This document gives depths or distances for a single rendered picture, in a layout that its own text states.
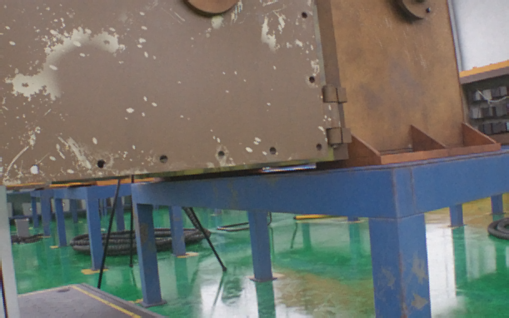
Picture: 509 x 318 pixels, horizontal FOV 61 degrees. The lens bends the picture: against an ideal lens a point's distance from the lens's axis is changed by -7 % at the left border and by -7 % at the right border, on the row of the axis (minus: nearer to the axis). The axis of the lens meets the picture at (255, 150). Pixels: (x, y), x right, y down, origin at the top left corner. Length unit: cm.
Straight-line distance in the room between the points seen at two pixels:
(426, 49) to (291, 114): 62
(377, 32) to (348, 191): 46
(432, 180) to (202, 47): 51
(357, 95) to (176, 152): 53
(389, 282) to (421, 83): 61
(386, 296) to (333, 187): 25
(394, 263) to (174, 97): 50
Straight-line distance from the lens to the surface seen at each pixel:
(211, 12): 83
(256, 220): 269
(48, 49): 76
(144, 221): 242
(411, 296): 93
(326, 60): 98
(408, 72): 130
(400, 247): 90
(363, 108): 115
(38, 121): 74
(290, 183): 114
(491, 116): 403
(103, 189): 366
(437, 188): 98
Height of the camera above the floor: 65
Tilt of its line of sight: 2 degrees up
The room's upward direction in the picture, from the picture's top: 6 degrees counter-clockwise
